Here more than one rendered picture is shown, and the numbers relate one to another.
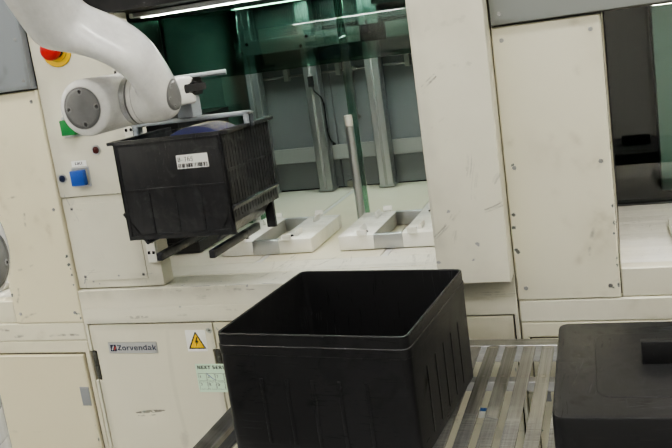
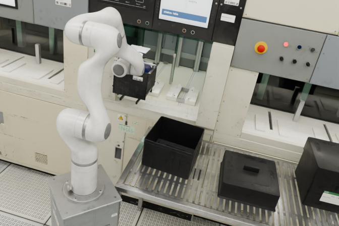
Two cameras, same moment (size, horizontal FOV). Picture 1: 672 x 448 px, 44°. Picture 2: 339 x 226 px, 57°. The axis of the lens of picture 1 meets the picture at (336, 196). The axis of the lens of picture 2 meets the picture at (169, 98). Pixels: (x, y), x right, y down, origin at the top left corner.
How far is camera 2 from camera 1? 74 cm
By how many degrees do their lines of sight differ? 19
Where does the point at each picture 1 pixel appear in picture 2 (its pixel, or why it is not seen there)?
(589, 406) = (230, 180)
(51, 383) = not seen: hidden behind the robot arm
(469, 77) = (220, 79)
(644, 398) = (242, 180)
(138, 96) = (134, 70)
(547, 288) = (222, 131)
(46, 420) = not seen: hidden behind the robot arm
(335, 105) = (166, 36)
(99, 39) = (130, 57)
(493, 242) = (213, 119)
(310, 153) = (154, 48)
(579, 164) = (240, 106)
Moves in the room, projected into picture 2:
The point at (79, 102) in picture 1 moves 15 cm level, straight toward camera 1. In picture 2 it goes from (118, 68) to (125, 80)
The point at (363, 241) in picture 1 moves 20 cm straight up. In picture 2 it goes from (173, 98) to (177, 72)
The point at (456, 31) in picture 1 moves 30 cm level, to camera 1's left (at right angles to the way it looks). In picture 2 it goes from (221, 66) to (169, 62)
